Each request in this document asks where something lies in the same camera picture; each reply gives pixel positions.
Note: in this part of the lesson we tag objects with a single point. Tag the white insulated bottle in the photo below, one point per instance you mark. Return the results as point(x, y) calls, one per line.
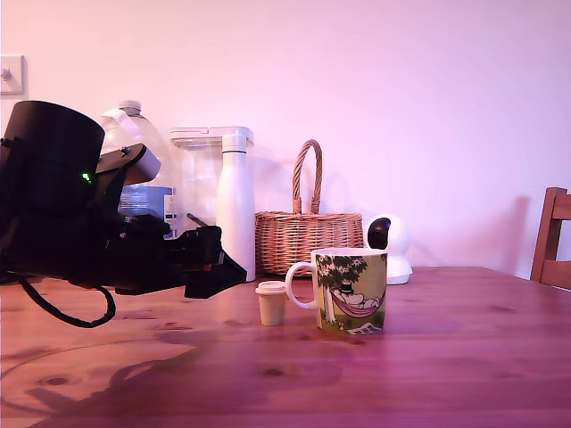
point(236, 200)

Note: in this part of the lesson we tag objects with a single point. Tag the clear container with white lid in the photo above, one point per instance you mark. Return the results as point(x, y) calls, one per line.
point(196, 178)

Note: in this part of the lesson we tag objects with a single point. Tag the illustrated hammock print mug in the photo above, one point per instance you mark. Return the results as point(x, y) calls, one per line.
point(352, 290)

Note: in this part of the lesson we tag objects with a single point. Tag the large clear water bottle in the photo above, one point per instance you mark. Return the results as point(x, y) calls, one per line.
point(134, 125)

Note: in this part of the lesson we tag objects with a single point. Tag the wooden chair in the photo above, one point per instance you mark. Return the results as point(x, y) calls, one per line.
point(551, 267)

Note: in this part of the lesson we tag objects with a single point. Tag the grey camera box on bracket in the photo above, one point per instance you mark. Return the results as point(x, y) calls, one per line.
point(145, 166)

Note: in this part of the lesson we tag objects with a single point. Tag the small white round camera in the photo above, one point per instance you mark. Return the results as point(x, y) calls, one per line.
point(397, 241)

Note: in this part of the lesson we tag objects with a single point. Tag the white wall switch plate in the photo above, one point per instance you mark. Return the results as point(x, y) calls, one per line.
point(12, 76)

